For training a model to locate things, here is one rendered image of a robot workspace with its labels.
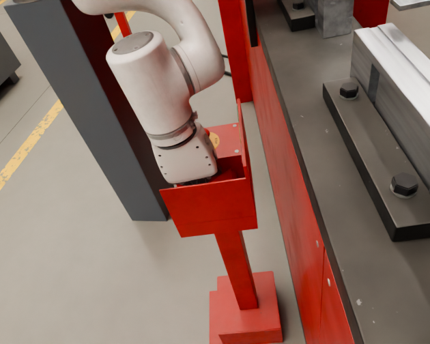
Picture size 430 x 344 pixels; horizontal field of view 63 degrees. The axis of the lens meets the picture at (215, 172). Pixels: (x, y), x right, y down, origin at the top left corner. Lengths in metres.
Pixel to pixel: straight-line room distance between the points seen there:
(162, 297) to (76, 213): 0.70
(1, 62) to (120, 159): 2.16
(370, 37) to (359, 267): 0.35
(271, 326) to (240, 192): 0.66
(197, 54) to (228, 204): 0.28
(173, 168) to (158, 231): 1.03
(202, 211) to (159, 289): 0.84
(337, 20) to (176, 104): 0.43
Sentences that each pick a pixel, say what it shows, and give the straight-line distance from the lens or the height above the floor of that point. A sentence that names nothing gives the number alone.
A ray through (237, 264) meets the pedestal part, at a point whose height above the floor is 0.41.
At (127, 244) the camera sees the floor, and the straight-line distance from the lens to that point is 1.65.
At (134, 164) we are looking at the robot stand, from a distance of 1.39.
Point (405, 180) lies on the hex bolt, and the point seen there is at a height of 0.92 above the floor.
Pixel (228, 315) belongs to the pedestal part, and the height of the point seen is 0.12.
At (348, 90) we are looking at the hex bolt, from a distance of 0.58.
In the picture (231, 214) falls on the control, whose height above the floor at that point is 0.72.
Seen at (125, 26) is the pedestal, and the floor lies 0.32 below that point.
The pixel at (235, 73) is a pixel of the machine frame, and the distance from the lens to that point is 2.09.
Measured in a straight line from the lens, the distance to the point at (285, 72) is 0.72.
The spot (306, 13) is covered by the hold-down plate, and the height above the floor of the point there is 0.90.
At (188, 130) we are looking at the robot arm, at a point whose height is 0.91.
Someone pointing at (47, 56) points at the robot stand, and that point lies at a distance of 1.22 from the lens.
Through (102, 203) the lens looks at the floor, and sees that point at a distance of 1.87.
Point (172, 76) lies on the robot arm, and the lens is 0.51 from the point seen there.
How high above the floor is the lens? 1.24
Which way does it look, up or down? 44 degrees down
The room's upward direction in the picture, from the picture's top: 15 degrees counter-clockwise
